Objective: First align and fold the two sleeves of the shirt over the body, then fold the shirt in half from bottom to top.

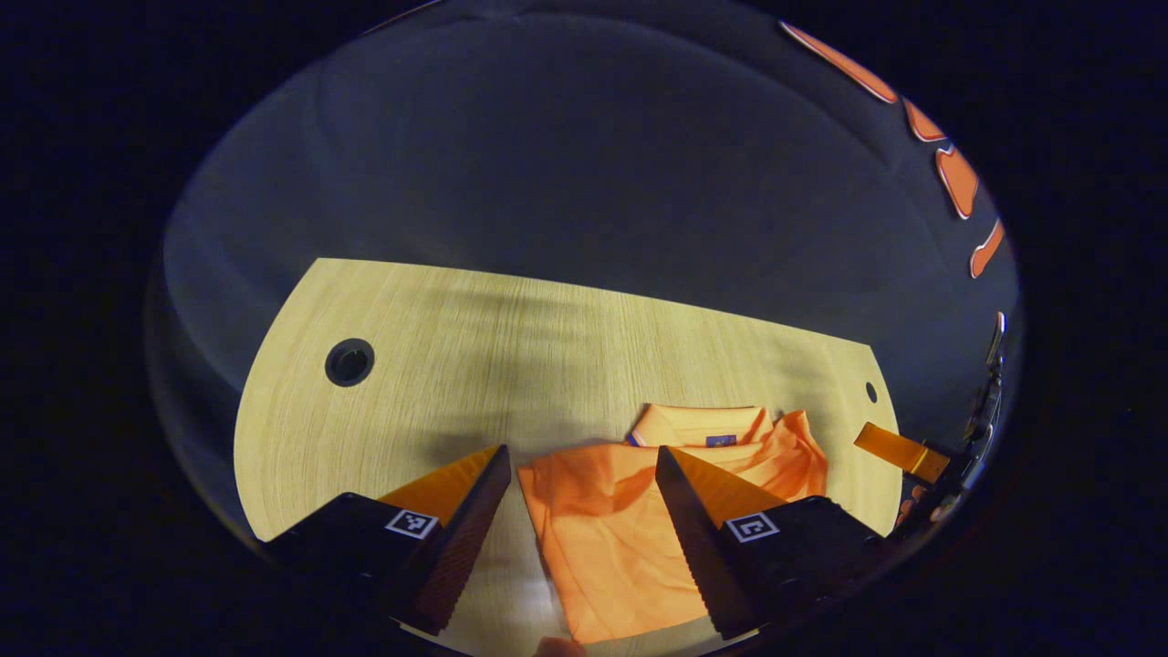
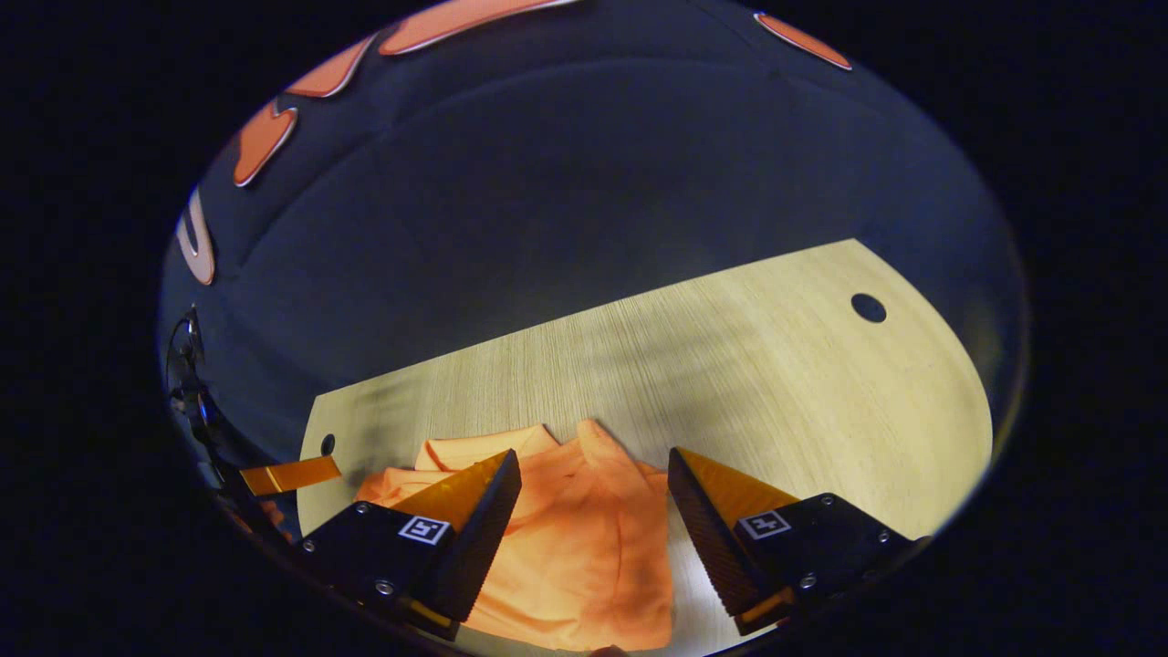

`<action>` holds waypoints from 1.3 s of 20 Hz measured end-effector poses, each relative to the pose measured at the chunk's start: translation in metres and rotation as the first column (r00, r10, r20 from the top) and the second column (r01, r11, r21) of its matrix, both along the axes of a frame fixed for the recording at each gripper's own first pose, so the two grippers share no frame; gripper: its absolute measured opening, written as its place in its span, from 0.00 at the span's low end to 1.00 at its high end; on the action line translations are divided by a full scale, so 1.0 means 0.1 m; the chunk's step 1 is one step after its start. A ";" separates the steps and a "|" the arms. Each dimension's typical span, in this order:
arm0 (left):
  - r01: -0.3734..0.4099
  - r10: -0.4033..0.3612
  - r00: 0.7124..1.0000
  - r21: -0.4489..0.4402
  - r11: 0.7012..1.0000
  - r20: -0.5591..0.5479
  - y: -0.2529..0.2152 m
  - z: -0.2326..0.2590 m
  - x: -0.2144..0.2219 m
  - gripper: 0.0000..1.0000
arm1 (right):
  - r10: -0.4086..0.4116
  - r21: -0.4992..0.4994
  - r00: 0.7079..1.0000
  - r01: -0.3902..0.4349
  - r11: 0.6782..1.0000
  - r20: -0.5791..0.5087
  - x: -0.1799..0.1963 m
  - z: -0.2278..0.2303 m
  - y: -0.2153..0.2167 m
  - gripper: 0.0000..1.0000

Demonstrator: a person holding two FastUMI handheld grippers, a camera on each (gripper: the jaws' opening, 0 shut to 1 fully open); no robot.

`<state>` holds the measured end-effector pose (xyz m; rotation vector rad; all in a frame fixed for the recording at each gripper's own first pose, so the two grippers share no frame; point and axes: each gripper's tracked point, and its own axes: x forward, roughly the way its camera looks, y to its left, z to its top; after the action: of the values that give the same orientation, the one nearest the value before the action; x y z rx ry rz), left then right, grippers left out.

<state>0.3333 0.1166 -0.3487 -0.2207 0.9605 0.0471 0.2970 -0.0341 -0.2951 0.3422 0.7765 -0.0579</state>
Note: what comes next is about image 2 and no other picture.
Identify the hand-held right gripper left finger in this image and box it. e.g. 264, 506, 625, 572
297, 448, 524, 640

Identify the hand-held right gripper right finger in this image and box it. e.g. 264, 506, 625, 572
667, 446, 918, 638

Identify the orange polo T-shirt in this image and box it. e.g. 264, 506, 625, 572
354, 419, 676, 652

